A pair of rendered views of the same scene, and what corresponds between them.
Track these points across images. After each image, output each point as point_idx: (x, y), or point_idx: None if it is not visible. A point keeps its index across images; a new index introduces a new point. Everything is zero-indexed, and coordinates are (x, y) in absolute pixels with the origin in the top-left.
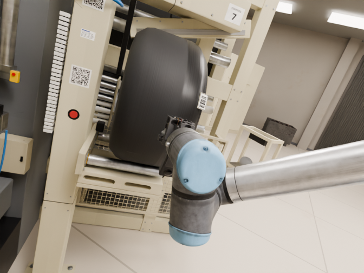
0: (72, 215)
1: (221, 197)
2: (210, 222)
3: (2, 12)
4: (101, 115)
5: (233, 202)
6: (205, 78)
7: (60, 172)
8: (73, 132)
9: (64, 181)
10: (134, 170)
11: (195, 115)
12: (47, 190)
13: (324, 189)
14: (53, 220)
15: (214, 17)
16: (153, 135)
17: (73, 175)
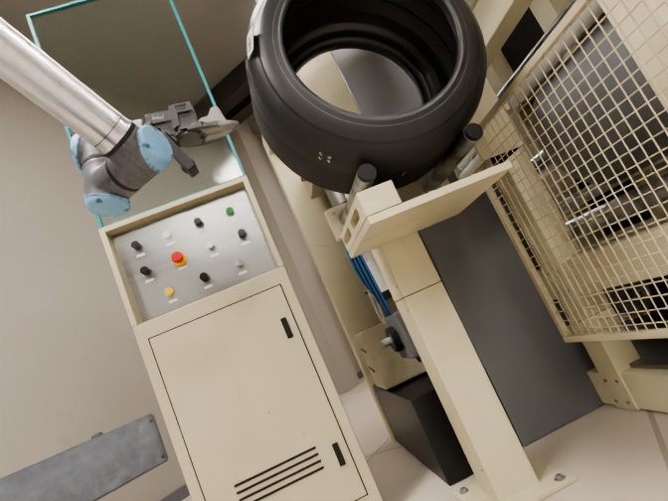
0: (456, 331)
1: (108, 159)
2: (85, 185)
3: None
4: (470, 150)
5: (104, 154)
6: (260, 7)
7: (377, 254)
8: None
9: (384, 265)
10: (351, 198)
11: (252, 68)
12: (388, 286)
13: (5, 81)
14: (414, 333)
15: None
16: (269, 136)
17: (380, 251)
